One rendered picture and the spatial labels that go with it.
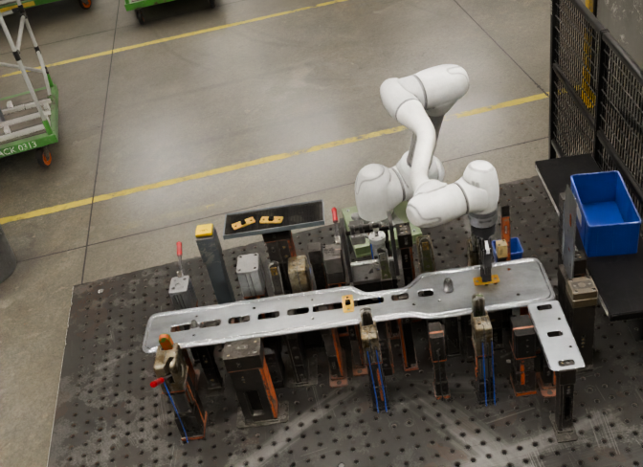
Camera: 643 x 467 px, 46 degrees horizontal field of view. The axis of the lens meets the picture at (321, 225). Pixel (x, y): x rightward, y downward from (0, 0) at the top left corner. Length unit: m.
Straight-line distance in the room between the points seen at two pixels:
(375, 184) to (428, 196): 0.90
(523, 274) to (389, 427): 0.68
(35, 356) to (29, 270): 0.84
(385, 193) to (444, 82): 0.64
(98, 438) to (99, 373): 0.32
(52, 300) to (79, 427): 1.95
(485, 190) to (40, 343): 2.93
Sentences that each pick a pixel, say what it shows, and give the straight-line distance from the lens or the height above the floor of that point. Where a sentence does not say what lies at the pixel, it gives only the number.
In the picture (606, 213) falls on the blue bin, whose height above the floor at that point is 1.03.
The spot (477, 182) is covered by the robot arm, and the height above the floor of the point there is 1.44.
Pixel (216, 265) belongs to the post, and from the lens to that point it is 2.88.
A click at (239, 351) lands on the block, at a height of 1.03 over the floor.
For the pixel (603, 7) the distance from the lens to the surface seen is 5.24.
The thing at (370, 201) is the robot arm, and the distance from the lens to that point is 3.18.
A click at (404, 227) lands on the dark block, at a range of 2.68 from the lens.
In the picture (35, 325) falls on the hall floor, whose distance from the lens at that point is 4.67.
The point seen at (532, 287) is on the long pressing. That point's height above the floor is 1.00.
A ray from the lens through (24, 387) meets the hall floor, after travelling 4.33.
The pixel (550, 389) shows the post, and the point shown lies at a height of 0.70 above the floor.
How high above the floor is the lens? 2.73
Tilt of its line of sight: 36 degrees down
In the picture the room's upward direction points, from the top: 11 degrees counter-clockwise
